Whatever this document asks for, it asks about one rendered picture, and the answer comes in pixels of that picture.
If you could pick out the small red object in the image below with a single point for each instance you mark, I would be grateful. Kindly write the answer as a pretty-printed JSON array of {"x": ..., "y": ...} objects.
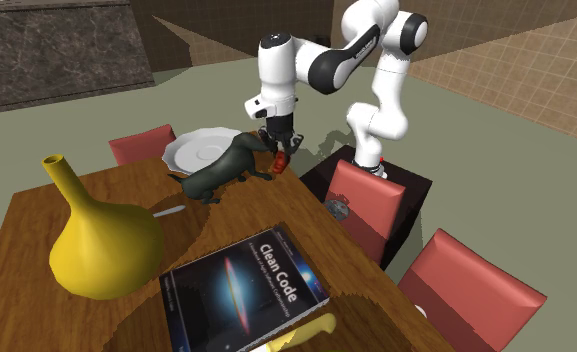
[{"x": 279, "y": 163}]

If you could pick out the dark robot stand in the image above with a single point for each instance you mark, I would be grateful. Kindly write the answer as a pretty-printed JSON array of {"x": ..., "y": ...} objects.
[{"x": 417, "y": 192}]

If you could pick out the silver cutlery piece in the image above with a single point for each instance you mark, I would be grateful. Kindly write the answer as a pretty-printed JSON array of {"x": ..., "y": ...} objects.
[{"x": 168, "y": 211}]

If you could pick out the dark galaxy cover book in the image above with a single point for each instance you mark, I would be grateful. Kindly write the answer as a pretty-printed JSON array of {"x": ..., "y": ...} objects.
[{"x": 239, "y": 292}]

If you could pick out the black dog figure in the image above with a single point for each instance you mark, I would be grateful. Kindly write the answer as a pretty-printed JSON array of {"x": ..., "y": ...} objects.
[{"x": 220, "y": 168}]

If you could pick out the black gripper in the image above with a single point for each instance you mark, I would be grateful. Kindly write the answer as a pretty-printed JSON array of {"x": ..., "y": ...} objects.
[{"x": 281, "y": 128}]

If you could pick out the dark marble counter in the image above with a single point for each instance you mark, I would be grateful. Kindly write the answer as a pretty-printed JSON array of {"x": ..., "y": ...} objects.
[{"x": 54, "y": 48}]

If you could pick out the yellow long-necked vase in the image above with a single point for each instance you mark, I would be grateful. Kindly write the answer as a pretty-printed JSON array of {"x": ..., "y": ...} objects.
[{"x": 105, "y": 253}]

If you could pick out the white plate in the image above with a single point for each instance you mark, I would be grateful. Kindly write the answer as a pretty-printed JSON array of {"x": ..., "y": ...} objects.
[{"x": 195, "y": 152}]

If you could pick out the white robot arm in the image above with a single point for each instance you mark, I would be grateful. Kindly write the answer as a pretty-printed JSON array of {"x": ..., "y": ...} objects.
[{"x": 278, "y": 68}]

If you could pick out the wooden table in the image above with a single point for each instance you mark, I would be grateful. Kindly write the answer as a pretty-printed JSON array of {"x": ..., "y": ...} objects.
[{"x": 254, "y": 214}]

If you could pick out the grey speckled round object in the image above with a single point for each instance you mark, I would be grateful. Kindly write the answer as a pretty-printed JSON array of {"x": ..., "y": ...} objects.
[{"x": 337, "y": 209}]

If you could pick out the red chair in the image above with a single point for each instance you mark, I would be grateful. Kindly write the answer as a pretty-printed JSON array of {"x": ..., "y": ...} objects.
[
  {"x": 366, "y": 204},
  {"x": 468, "y": 292},
  {"x": 142, "y": 145}
]

